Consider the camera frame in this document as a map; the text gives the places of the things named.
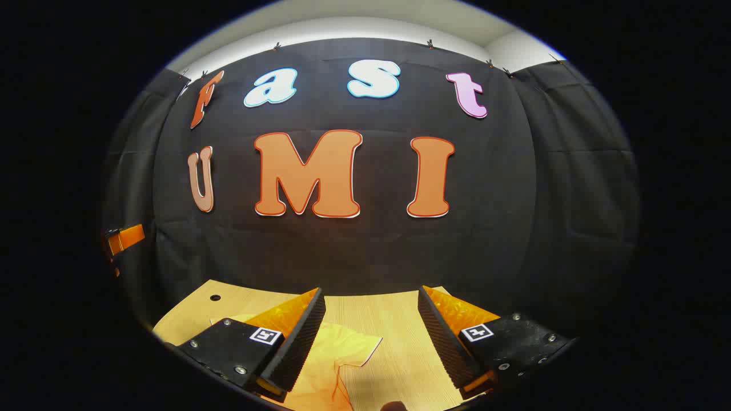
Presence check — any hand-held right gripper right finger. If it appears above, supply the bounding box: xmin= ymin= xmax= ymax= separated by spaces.
xmin=418 ymin=285 xmax=575 ymax=400

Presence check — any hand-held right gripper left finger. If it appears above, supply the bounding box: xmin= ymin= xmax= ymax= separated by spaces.
xmin=177 ymin=287 xmax=326 ymax=400

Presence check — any orange T-shirt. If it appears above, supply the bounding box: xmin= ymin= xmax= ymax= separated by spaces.
xmin=211 ymin=314 xmax=382 ymax=411

